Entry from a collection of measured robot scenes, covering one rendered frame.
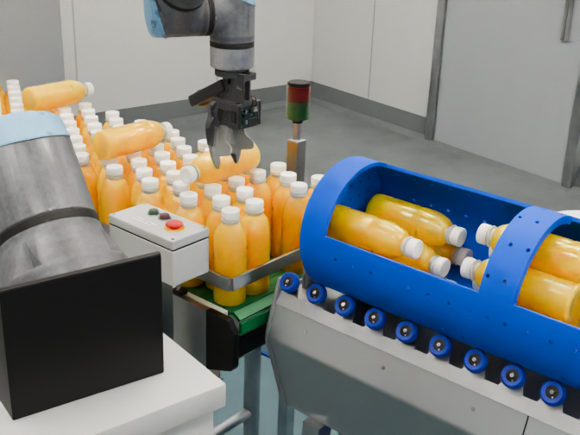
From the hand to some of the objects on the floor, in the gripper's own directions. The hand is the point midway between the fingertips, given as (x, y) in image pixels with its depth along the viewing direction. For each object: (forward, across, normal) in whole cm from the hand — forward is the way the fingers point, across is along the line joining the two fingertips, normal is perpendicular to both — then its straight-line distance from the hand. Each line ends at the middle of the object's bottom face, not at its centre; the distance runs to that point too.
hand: (224, 159), depth 182 cm
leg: (+120, +6, -24) cm, 123 cm away
